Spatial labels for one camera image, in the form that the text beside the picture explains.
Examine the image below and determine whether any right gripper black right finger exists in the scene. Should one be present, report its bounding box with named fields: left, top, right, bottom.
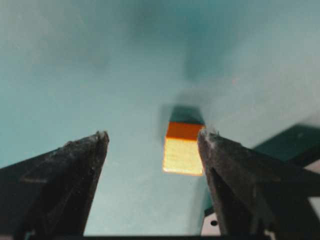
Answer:
left=197, top=128, right=320, bottom=240

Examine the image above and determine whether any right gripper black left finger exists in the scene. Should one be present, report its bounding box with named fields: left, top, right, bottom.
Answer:
left=0, top=131, right=109, bottom=240

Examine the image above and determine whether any orange yellow block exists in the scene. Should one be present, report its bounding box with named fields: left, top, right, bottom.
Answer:
left=162, top=121, right=204, bottom=176

